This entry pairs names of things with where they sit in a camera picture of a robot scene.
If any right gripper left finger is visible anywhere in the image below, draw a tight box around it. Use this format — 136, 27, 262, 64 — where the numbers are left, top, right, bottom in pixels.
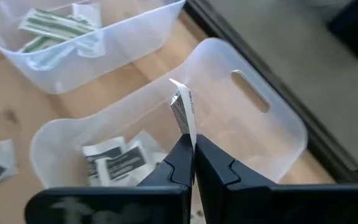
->
24, 133, 196, 224

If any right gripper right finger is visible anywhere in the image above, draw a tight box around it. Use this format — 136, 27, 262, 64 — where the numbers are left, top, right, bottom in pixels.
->
195, 134, 358, 224

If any green striped bandage packet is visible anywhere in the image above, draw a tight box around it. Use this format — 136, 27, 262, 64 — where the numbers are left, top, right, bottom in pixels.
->
19, 8, 101, 40
19, 35, 68, 54

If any plain white bandage packet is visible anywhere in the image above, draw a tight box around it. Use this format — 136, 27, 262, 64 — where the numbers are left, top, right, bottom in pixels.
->
71, 1, 102, 29
73, 29, 107, 58

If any clear plastic bin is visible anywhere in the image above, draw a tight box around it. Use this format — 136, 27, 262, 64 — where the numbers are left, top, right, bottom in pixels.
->
29, 37, 309, 189
0, 0, 186, 95

